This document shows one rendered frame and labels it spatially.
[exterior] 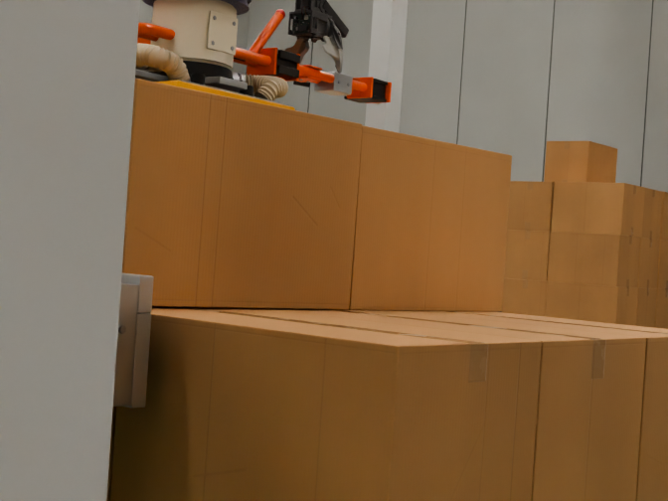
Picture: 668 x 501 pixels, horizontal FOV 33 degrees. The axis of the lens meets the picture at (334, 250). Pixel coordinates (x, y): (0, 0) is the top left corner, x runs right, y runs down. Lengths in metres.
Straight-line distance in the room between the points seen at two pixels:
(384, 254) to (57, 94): 1.79
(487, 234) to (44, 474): 2.15
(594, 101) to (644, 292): 3.28
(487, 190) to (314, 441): 1.30
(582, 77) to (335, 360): 10.78
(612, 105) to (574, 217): 3.14
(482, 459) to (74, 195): 1.12
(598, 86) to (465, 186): 9.50
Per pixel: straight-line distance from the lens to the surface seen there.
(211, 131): 2.15
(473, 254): 2.81
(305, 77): 2.61
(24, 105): 0.78
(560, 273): 9.21
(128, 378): 1.83
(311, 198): 2.33
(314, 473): 1.69
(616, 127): 12.08
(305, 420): 1.70
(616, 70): 12.18
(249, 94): 2.34
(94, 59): 0.81
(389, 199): 2.53
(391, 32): 5.49
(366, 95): 2.78
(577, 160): 9.88
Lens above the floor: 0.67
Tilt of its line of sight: level
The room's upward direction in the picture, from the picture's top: 4 degrees clockwise
